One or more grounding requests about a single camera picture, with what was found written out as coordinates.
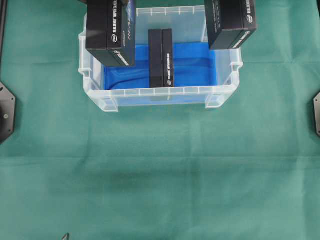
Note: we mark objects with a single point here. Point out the black realsense box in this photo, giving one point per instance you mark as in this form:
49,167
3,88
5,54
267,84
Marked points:
229,23
161,61
111,32

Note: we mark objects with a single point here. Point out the clear plastic storage case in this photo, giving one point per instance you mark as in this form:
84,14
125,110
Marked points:
188,24

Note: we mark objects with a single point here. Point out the blue cloth in case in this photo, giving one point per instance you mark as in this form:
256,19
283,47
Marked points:
194,65

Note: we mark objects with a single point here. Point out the small black object bottom edge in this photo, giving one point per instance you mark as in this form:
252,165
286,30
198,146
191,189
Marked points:
66,236

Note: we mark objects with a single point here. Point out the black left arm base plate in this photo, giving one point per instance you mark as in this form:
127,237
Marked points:
7,113

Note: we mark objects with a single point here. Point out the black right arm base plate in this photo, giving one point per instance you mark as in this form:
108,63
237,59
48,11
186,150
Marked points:
316,105

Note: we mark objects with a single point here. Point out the black frame rail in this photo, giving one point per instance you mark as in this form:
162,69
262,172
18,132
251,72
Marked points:
3,12

